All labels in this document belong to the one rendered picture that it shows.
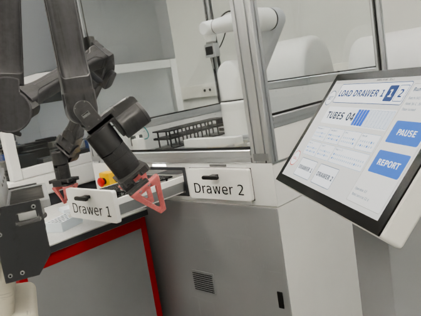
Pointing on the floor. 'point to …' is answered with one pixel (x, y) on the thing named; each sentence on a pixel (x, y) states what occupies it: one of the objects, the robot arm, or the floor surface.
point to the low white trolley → (98, 269)
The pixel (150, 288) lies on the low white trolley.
